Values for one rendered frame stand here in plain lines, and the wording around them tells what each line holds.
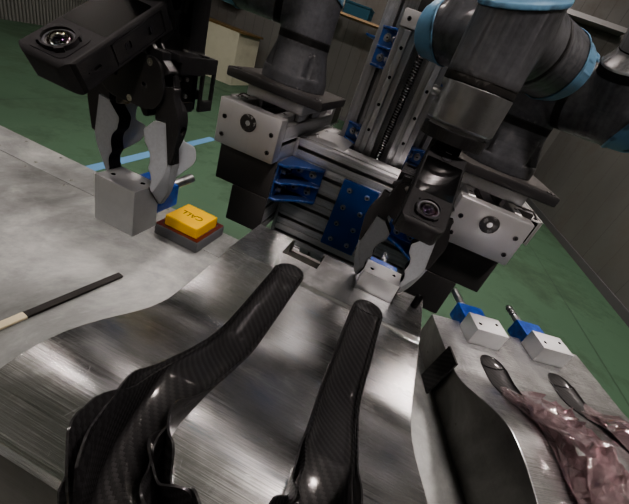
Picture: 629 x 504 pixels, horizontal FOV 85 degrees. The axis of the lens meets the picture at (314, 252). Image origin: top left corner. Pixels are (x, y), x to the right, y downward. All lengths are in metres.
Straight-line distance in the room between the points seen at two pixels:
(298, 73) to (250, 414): 0.70
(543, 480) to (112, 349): 0.36
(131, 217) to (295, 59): 0.54
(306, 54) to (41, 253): 0.61
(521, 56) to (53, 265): 0.57
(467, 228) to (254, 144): 0.44
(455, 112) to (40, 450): 0.40
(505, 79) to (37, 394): 0.43
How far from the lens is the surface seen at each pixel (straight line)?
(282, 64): 0.83
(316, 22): 0.83
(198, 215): 0.61
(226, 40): 7.10
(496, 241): 0.71
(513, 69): 0.40
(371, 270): 0.45
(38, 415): 0.24
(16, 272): 0.54
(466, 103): 0.39
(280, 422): 0.26
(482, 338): 0.55
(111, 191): 0.41
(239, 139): 0.74
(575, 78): 0.51
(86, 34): 0.34
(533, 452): 0.41
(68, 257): 0.56
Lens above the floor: 1.14
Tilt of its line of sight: 30 degrees down
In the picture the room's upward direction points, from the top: 21 degrees clockwise
